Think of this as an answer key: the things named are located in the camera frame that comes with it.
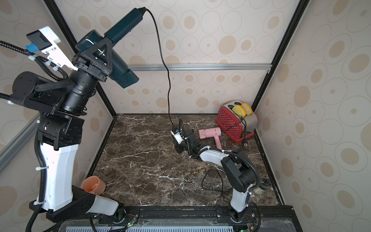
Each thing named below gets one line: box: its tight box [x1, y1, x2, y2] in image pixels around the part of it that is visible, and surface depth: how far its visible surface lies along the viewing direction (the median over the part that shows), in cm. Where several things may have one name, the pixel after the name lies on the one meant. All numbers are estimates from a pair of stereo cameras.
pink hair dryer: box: [198, 127, 223, 151], surface depth 105 cm
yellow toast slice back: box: [241, 102, 253, 116], surface depth 97 cm
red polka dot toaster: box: [215, 100, 258, 144], surface depth 98 cm
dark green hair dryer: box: [75, 6, 147, 89], surface depth 41 cm
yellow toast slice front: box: [231, 104, 247, 118], surface depth 96 cm
